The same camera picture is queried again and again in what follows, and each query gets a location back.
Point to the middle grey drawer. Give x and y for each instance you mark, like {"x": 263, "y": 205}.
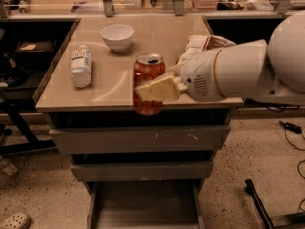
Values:
{"x": 142, "y": 171}

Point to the red coke can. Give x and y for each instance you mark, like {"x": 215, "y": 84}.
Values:
{"x": 148, "y": 66}

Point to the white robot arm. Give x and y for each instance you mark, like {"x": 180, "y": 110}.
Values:
{"x": 270, "y": 71}

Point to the brown chip bag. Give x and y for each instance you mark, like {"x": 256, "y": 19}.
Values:
{"x": 199, "y": 43}

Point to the open bottom grey drawer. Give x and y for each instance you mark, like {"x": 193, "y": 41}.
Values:
{"x": 171, "y": 204}

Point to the black bag on shelf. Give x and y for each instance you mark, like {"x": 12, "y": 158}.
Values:
{"x": 42, "y": 50}

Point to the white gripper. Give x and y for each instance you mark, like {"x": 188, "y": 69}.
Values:
{"x": 199, "y": 74}

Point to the white plastic water bottle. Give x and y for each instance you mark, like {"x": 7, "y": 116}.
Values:
{"x": 81, "y": 67}

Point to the small white bottle on floor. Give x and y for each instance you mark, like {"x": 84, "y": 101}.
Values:
{"x": 8, "y": 167}

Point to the beige perforated clog shoe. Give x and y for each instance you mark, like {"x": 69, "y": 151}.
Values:
{"x": 16, "y": 221}

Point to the white ceramic bowl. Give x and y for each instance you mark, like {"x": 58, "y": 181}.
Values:
{"x": 117, "y": 37}

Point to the top grey drawer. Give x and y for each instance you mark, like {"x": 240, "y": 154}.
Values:
{"x": 139, "y": 139}

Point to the grey drawer cabinet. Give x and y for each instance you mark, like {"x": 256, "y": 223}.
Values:
{"x": 108, "y": 101}

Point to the black metal floor bar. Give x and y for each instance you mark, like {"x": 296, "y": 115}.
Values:
{"x": 288, "y": 221}

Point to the black power adapter with cable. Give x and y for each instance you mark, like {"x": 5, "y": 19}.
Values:
{"x": 288, "y": 126}

